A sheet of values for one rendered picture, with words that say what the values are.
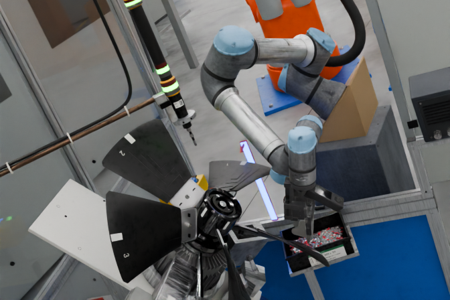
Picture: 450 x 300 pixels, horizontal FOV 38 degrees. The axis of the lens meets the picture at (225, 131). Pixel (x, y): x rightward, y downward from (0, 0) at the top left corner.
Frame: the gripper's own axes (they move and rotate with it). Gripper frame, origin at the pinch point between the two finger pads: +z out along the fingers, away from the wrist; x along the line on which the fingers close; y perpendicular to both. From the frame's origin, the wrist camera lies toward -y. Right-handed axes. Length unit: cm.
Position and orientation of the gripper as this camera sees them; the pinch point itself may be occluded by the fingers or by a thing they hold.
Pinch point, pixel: (311, 238)
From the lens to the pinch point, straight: 195.1
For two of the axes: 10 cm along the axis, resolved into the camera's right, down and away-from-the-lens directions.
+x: -2.3, 4.6, -8.6
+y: -9.7, -0.4, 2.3
